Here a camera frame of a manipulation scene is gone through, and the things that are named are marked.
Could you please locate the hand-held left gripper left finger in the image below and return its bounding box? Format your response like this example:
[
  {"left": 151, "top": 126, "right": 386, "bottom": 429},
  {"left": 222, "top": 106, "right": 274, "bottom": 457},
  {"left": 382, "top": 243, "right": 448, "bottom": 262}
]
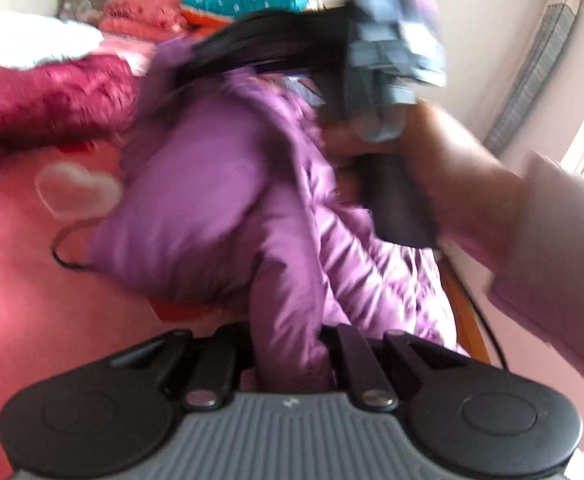
[{"left": 109, "top": 322, "right": 251, "bottom": 409}]

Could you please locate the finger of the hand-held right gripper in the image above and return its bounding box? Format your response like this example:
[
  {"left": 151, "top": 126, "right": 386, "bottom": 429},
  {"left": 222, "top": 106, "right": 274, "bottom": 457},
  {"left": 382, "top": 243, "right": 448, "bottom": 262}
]
[
  {"left": 204, "top": 5, "right": 357, "bottom": 60},
  {"left": 176, "top": 52, "right": 324, "bottom": 88}
]

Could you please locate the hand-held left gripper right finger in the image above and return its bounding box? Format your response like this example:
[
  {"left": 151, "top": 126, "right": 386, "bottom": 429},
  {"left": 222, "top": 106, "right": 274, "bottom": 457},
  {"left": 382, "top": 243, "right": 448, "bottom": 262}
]
[{"left": 320, "top": 323, "right": 454, "bottom": 411}]

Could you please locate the purple down jacket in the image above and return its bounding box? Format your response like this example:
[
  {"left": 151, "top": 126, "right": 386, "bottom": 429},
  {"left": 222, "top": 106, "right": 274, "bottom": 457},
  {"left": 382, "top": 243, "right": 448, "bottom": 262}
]
[{"left": 89, "top": 37, "right": 469, "bottom": 394}]

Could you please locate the person's right forearm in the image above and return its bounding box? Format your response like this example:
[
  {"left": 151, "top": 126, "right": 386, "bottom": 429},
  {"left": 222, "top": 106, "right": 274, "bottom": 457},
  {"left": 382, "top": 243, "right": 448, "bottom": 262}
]
[{"left": 486, "top": 152, "right": 584, "bottom": 387}]

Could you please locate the person's right hand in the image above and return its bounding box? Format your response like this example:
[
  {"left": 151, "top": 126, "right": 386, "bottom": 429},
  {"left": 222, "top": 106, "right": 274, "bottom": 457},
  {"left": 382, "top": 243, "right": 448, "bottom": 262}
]
[{"left": 322, "top": 102, "right": 529, "bottom": 275}]

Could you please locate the teal dotted folded quilt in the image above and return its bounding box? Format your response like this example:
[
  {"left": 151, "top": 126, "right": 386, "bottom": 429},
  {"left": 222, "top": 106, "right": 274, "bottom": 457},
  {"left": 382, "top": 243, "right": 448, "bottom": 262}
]
[{"left": 179, "top": 0, "right": 324, "bottom": 26}]

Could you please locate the pink heart pillow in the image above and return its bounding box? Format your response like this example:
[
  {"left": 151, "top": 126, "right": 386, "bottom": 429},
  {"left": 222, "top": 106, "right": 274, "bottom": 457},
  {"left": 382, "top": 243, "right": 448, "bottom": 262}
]
[{"left": 103, "top": 0, "right": 189, "bottom": 25}]

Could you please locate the grey plaid curtain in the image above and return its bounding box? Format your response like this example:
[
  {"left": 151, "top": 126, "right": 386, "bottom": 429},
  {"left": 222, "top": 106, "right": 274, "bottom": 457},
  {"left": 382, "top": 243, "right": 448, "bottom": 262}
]
[{"left": 481, "top": 0, "right": 582, "bottom": 157}]

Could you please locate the grey box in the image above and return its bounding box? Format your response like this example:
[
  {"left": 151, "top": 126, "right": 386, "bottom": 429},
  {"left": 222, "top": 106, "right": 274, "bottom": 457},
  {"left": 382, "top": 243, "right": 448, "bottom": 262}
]
[{"left": 56, "top": 0, "right": 109, "bottom": 22}]

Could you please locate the magenta down jacket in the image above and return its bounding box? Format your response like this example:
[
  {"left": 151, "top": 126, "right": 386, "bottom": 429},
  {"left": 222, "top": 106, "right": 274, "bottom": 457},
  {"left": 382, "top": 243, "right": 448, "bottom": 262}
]
[{"left": 0, "top": 52, "right": 142, "bottom": 197}]

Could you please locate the white down jacket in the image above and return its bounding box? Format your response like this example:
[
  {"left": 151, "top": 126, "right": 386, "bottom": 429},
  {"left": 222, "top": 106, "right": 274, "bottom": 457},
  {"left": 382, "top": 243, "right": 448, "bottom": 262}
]
[{"left": 0, "top": 11, "right": 106, "bottom": 70}]

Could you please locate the black cable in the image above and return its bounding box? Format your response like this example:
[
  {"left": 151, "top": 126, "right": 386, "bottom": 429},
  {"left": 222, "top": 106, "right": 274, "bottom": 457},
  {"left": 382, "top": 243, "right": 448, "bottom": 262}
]
[
  {"left": 51, "top": 219, "right": 97, "bottom": 272},
  {"left": 436, "top": 247, "right": 509, "bottom": 367}
]

